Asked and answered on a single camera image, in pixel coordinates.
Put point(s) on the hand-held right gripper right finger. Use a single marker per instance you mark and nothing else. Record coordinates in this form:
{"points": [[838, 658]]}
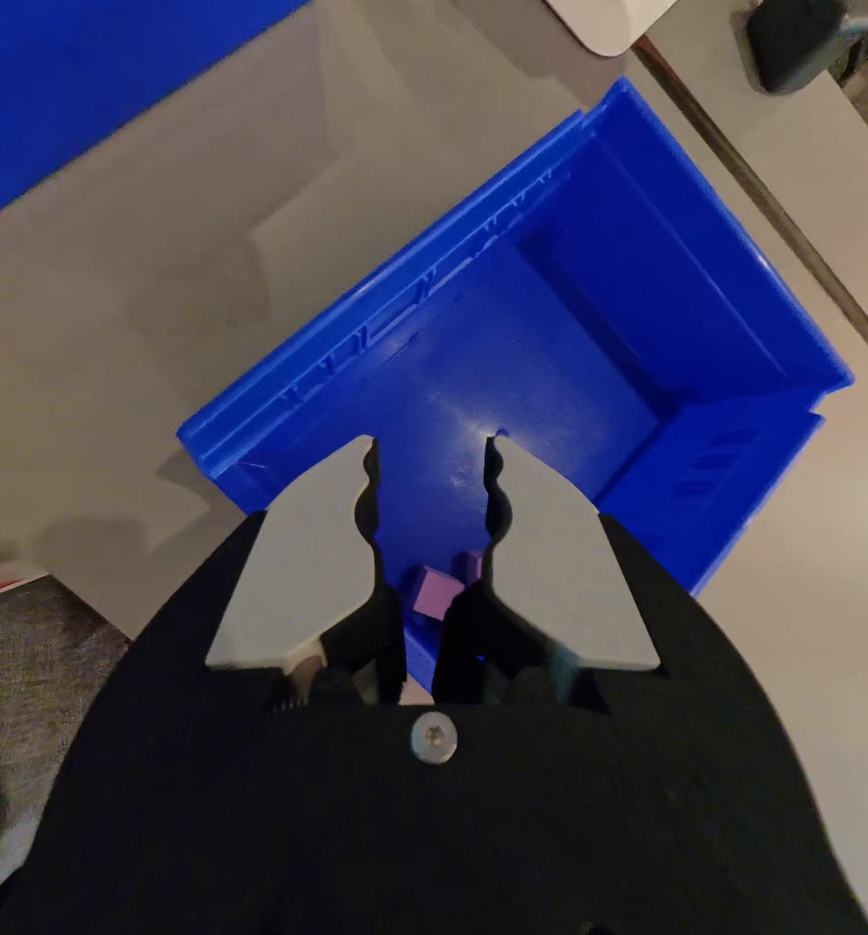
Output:
{"points": [[565, 577]]}

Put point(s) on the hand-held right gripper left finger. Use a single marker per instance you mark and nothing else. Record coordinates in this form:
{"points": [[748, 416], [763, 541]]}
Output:
{"points": [[302, 577]]}

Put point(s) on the purple wooden cube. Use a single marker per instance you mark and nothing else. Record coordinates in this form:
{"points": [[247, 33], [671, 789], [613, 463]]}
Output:
{"points": [[430, 592], [469, 566]]}

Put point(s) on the blue plastic bin with cubes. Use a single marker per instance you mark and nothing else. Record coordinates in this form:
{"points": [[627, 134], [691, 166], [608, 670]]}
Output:
{"points": [[587, 329]]}

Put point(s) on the white stand base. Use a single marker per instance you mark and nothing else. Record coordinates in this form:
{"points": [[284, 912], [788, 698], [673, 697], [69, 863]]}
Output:
{"points": [[609, 22]]}

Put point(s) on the black box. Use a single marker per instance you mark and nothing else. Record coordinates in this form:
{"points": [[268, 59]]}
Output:
{"points": [[799, 44]]}

